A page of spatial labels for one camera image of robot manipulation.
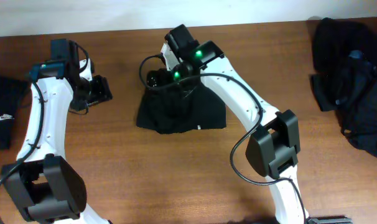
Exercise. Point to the folded black Nike garment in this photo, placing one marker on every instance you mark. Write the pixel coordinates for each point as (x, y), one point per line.
(11, 92)

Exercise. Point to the black t-shirt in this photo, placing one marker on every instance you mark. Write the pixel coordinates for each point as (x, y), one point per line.
(176, 111)

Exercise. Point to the black clothes pile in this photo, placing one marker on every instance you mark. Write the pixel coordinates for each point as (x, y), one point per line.
(344, 55)

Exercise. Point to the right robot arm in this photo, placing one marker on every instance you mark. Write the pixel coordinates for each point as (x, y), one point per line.
(272, 135)

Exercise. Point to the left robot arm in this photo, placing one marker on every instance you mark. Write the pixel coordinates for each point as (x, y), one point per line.
(43, 186)

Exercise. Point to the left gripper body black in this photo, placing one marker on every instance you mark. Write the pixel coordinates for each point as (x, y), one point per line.
(101, 88)

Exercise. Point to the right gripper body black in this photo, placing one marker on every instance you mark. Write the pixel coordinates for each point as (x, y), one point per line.
(179, 78)

